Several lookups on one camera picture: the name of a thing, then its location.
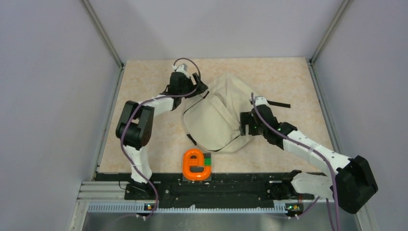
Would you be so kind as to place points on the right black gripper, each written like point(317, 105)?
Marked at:
point(247, 117)

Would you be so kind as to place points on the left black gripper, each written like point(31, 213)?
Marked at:
point(201, 88)

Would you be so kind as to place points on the cream canvas student bag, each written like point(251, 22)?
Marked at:
point(211, 120)

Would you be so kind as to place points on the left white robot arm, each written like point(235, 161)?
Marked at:
point(134, 128)

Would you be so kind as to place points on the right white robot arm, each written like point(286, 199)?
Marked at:
point(349, 181)

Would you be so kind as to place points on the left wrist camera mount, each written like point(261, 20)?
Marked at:
point(182, 68)

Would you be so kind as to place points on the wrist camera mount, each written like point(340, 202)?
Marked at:
point(260, 100)
point(182, 68)

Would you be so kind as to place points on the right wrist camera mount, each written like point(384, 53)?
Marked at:
point(260, 100)

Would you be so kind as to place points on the orange ring toy on bricks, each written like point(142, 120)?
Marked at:
point(196, 165)

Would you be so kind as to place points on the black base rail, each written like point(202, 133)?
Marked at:
point(222, 191)

